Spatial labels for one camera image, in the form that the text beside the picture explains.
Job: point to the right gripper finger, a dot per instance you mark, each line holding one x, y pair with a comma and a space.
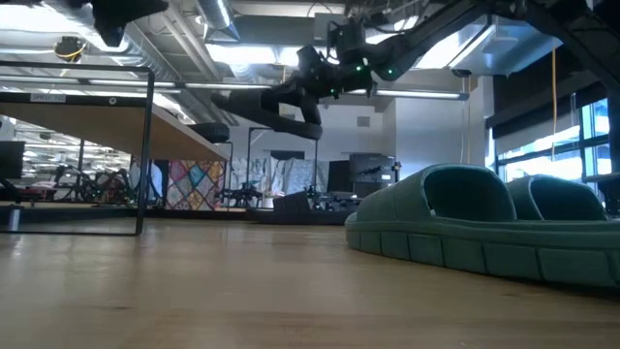
311, 109
288, 91

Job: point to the green rubber slide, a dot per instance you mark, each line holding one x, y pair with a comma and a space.
436, 247
557, 201

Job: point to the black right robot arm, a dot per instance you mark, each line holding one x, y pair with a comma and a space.
436, 39

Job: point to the white shelf label sticker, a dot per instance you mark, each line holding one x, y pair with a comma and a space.
47, 97

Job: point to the long ceiling tube light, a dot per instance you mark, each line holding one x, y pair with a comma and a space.
131, 83
227, 86
416, 93

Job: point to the grey ceiling box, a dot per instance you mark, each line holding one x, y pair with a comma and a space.
320, 26

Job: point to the white crinkled sheet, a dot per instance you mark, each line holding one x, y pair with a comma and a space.
290, 174

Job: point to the black equipment cabinet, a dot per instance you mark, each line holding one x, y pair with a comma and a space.
370, 169

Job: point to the background robot station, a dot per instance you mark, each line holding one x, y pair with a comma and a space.
242, 196

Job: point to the colourful patchwork quilt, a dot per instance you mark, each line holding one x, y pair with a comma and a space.
194, 186

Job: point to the person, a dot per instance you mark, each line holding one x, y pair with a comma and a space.
145, 181

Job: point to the background robot arms red parts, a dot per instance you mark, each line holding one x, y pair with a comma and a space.
92, 186

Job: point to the black monitor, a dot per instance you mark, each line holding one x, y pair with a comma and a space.
10, 160

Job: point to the background workbench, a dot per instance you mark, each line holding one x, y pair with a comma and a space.
72, 213

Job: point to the silver cylindrical leg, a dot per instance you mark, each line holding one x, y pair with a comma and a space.
13, 219

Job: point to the ribbed silver air duct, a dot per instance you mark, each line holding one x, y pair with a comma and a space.
150, 58

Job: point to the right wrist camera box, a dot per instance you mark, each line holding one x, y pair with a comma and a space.
346, 36

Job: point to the grey wall vent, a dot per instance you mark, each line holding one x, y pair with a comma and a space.
363, 121

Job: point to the black background gantry frame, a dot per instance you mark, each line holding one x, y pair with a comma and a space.
249, 160

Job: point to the round silver air duct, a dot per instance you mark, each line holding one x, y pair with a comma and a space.
218, 17

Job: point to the wooden shelf black metal frame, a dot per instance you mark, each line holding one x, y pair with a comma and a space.
97, 126

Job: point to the black dome camera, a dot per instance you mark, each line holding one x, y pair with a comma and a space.
461, 72

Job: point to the black window frame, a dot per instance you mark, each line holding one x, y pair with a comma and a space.
581, 140

